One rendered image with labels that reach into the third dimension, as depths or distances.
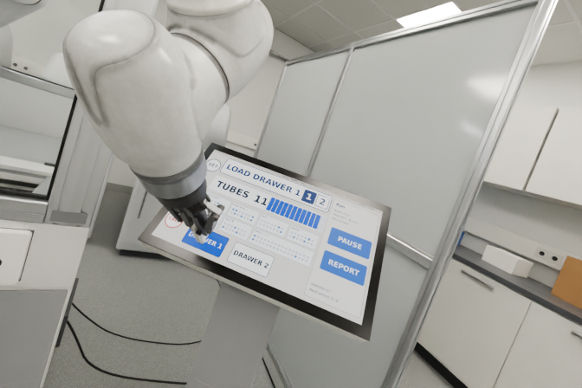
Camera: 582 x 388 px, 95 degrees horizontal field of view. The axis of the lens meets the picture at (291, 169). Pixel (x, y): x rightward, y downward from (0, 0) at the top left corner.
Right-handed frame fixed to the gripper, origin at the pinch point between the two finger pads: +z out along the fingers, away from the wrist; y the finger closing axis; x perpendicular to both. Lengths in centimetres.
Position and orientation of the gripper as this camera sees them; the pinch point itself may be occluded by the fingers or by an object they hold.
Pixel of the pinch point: (201, 230)
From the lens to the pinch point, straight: 59.3
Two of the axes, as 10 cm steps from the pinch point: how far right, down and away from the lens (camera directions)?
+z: -1.0, 5.8, 8.1
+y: -9.3, -3.4, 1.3
